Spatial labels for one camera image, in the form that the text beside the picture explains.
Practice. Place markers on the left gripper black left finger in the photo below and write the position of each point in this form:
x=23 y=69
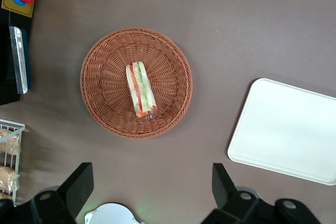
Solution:
x=78 y=182

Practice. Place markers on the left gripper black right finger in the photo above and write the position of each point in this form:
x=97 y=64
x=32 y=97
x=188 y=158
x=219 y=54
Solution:
x=223 y=184

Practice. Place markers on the vegetable sandwich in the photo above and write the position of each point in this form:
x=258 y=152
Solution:
x=139 y=90

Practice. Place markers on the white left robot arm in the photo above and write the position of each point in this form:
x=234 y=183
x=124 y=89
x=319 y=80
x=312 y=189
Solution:
x=113 y=214

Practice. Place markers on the cream plastic tray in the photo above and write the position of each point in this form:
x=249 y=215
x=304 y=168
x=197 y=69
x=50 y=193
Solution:
x=283 y=129

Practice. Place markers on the round brown wicker basket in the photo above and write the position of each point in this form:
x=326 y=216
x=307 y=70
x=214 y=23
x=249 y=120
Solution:
x=105 y=90

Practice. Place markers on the clear bag of brown snacks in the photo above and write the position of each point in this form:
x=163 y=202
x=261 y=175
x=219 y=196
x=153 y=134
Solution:
x=8 y=179
x=9 y=144
x=4 y=196

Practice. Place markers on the black appliance with yellow panel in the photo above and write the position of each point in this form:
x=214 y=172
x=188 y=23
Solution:
x=5 y=51

